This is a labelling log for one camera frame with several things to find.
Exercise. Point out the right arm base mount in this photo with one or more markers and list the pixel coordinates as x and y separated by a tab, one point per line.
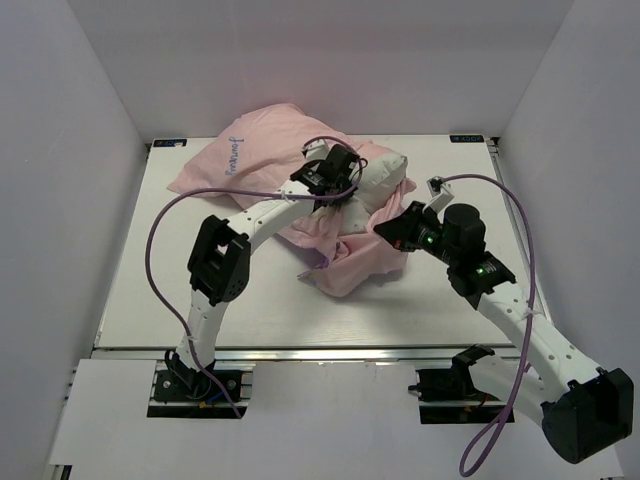
447	396

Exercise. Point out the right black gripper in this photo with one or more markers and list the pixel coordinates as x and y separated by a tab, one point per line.
399	231

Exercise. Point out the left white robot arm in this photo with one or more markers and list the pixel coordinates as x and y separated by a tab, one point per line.
219	264

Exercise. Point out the blue label sticker right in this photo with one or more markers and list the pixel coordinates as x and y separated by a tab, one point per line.
466	138

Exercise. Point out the blue label sticker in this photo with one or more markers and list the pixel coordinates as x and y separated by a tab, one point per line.
169	143
466	138

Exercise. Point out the pink and purple Frozen pillowcase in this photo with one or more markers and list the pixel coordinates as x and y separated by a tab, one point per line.
258	152

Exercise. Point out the blue label sticker left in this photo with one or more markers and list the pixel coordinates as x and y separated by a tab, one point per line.
169	143

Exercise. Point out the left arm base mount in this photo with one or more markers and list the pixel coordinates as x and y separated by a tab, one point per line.
179	392

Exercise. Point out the aluminium table front rail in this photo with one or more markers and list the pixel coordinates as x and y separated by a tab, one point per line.
294	354

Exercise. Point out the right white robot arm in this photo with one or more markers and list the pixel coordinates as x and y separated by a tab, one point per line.
581	407

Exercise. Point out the white pillow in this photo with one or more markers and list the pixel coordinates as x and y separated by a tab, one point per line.
380	179

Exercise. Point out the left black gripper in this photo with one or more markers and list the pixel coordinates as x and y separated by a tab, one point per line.
344	192

